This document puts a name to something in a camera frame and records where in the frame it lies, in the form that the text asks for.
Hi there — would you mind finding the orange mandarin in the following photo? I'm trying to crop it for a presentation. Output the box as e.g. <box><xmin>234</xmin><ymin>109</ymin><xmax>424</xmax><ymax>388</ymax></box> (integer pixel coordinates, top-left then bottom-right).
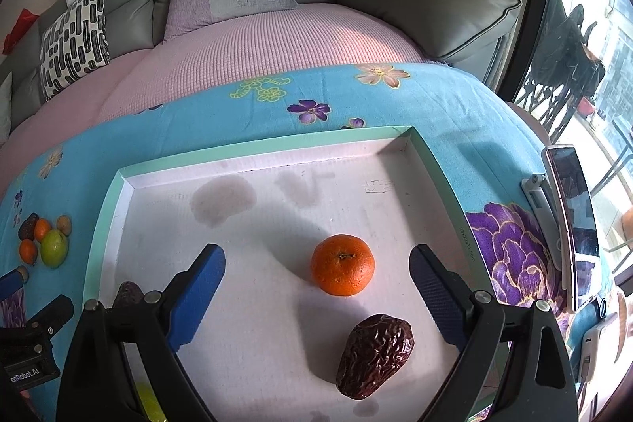
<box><xmin>33</xmin><ymin>218</ymin><xmax>53</xmax><ymax>243</ymax></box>
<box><xmin>310</xmin><ymin>235</ymin><xmax>375</xmax><ymax>297</ymax></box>
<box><xmin>18</xmin><ymin>239</ymin><xmax>38</xmax><ymax>266</ymax></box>

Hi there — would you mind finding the dark red date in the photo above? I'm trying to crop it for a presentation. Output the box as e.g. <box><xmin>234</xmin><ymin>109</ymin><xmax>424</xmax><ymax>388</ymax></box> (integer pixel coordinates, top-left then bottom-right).
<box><xmin>18</xmin><ymin>213</ymin><xmax>40</xmax><ymax>241</ymax></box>
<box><xmin>336</xmin><ymin>314</ymin><xmax>415</xmax><ymax>401</ymax></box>
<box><xmin>113</xmin><ymin>282</ymin><xmax>144</xmax><ymax>308</ymax></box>

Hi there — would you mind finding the large green jujube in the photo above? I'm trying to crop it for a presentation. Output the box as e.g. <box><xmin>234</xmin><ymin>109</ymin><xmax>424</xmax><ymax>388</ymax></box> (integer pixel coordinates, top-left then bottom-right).
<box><xmin>136</xmin><ymin>382</ymin><xmax>167</xmax><ymax>422</ymax></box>

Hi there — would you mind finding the brown kiwi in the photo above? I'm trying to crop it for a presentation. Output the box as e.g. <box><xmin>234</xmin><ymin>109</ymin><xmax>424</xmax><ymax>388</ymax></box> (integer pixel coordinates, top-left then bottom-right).
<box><xmin>56</xmin><ymin>215</ymin><xmax>73</xmax><ymax>237</ymax></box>

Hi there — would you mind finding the dark red date front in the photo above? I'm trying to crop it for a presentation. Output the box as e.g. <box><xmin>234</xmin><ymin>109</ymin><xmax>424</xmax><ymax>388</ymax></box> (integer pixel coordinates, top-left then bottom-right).
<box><xmin>113</xmin><ymin>282</ymin><xmax>144</xmax><ymax>308</ymax></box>

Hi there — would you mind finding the white power bank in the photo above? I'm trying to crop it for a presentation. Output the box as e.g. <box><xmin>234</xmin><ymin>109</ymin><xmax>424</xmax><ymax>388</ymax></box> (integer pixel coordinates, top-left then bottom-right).
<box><xmin>578</xmin><ymin>314</ymin><xmax>619</xmax><ymax>382</ymax></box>

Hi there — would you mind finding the teal white cardboard tray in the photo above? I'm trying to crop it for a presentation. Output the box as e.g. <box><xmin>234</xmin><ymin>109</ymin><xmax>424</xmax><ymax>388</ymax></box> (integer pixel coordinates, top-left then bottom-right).
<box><xmin>84</xmin><ymin>126</ymin><xmax>490</xmax><ymax>421</ymax></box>

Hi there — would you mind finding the smartphone on stand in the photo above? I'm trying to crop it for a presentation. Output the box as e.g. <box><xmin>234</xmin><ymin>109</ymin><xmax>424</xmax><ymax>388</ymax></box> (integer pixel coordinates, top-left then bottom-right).
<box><xmin>520</xmin><ymin>145</ymin><xmax>602</xmax><ymax>313</ymax></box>

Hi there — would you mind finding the light grey pillow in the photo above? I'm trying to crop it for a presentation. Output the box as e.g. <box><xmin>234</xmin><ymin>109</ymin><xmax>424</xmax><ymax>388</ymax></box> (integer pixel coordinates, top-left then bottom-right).
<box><xmin>0</xmin><ymin>72</ymin><xmax>13</xmax><ymax>146</ymax></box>

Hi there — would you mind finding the blue floral tablecloth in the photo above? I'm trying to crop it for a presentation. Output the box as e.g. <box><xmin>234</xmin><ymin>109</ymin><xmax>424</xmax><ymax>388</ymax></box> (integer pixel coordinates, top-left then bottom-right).
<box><xmin>1</xmin><ymin>63</ymin><xmax>563</xmax><ymax>325</ymax></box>

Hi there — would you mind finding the black white patterned pillow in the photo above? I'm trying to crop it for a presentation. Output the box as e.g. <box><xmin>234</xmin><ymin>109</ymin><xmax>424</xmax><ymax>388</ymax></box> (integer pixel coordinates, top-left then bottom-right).
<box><xmin>40</xmin><ymin>0</ymin><xmax>110</xmax><ymax>100</ymax></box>

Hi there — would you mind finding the red bag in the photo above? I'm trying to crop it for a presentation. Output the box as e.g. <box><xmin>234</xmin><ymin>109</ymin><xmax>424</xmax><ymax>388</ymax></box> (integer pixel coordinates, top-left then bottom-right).
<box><xmin>2</xmin><ymin>9</ymin><xmax>40</xmax><ymax>56</ymax></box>

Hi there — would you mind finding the pink sofa cover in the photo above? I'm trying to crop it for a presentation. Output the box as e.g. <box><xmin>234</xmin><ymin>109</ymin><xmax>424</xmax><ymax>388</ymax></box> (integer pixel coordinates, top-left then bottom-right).
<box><xmin>1</xmin><ymin>3</ymin><xmax>427</xmax><ymax>189</ymax></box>

